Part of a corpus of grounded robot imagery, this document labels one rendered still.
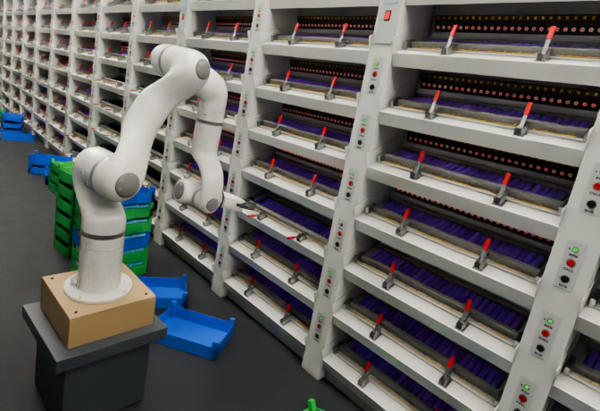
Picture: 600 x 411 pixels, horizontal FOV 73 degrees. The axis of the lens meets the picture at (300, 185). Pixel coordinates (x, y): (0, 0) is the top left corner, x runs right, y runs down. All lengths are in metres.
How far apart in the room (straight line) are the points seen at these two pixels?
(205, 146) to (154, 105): 0.25
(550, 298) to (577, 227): 0.19
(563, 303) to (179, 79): 1.16
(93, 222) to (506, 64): 1.21
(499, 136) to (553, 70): 0.20
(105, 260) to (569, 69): 1.33
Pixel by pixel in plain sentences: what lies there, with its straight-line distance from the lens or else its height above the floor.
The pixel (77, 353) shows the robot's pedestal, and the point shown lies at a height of 0.28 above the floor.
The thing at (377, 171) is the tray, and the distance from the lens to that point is 1.41.
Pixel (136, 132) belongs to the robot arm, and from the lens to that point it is 1.23.
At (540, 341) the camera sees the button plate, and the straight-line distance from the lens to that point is 1.27.
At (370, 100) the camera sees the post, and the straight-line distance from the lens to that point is 1.45.
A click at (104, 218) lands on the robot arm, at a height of 0.63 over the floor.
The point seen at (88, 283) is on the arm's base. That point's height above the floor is 0.42.
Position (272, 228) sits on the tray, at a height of 0.48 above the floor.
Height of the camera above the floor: 1.06
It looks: 12 degrees down
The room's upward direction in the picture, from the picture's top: 11 degrees clockwise
